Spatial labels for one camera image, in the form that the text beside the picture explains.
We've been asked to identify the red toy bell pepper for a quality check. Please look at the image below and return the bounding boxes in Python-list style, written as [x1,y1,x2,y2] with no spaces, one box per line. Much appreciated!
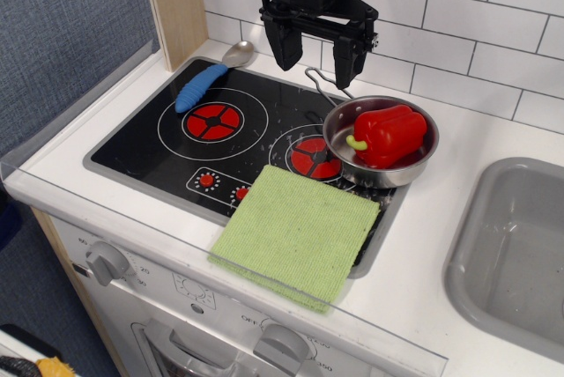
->
[345,104,427,169]

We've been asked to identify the blue handled metal spoon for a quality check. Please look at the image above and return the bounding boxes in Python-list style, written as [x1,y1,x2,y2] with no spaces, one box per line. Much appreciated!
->
[174,41,255,114]

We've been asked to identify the grey left oven knob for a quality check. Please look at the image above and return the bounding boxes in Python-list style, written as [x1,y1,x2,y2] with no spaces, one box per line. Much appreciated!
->
[85,241,130,286]

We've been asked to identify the green woven cloth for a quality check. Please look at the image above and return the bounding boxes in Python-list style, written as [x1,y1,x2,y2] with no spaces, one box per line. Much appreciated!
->
[209,166,380,314]

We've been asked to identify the grey right oven knob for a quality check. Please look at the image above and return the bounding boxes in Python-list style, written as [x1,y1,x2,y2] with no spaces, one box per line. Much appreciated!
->
[253,324,310,376]

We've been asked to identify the grey oven knob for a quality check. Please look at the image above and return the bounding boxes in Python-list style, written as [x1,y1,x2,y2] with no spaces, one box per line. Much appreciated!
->
[85,241,130,286]
[253,324,310,376]

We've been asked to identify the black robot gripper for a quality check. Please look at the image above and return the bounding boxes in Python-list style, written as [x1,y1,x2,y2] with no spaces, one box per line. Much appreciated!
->
[260,0,378,89]

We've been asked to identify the stainless steel pot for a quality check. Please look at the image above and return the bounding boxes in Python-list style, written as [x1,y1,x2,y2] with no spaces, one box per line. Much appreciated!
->
[315,85,439,189]

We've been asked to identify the grey toy sink basin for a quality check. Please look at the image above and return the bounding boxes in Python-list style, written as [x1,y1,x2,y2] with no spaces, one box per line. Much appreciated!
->
[445,158,563,362]

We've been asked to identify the wooden side post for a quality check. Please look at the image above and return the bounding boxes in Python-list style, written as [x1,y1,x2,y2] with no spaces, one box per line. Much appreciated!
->
[150,0,208,71]

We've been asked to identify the black toy stovetop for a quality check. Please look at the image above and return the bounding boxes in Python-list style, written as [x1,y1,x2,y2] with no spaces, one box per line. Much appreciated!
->
[84,59,405,278]

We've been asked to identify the yellow object at corner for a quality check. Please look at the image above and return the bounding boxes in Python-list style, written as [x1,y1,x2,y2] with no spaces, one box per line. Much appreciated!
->
[35,357,77,377]

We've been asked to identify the white toy oven front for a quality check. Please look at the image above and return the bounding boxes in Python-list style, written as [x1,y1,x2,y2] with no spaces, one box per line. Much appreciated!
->
[50,218,411,376]

